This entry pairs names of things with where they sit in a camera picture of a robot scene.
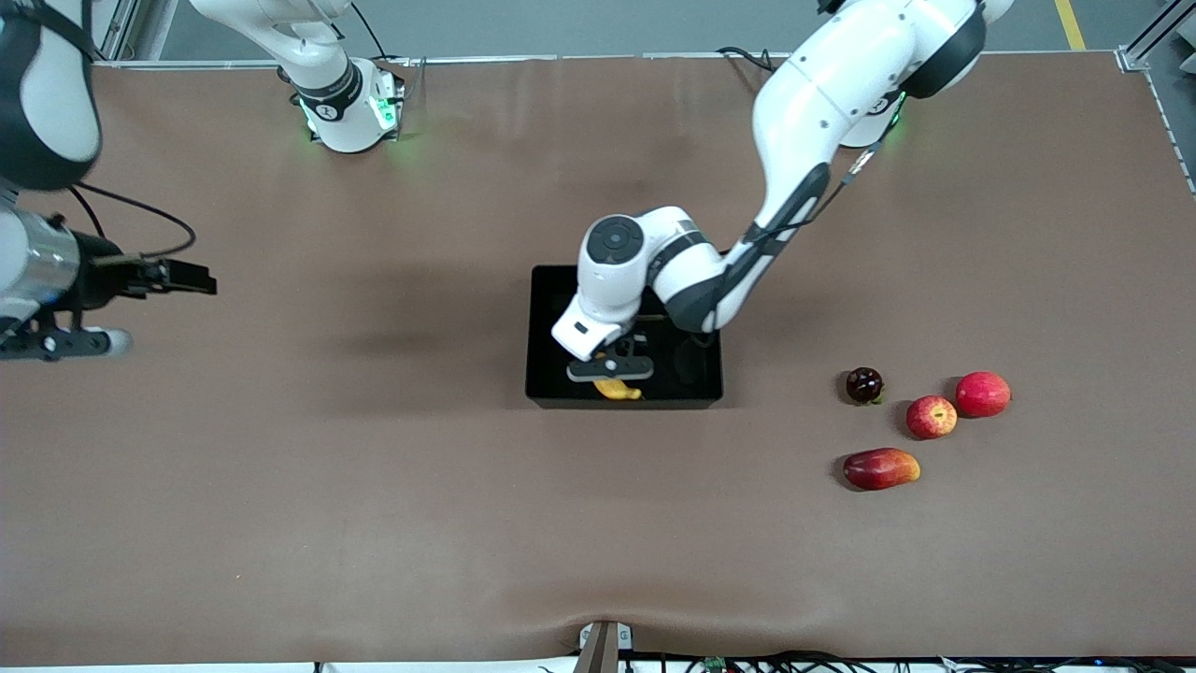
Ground black right arm base cable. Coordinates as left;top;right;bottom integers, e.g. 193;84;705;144
350;0;412;104

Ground grey metal table bracket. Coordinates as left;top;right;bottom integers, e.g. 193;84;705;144
575;620;634;673

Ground red mango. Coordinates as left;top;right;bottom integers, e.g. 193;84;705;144
843;447;921;492

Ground black arm base cable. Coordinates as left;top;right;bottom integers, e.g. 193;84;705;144
718;45;778;72
350;0;412;104

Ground red peach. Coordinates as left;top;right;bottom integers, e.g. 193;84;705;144
955;371;1012;419

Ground brown table cover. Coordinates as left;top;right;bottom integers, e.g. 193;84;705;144
0;51;1196;666

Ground small red yellow apple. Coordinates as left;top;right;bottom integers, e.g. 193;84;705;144
905;395;959;440

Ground black plastic box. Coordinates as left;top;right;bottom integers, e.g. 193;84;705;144
525;265;725;409

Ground black left arm base cable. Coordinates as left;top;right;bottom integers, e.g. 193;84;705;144
718;45;778;72

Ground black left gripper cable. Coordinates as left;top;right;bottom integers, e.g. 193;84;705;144
746;93;905;246

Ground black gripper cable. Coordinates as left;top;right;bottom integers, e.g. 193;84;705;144
68;182;198;265
746;93;905;246

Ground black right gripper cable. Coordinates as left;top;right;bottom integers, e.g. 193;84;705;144
68;182;198;265

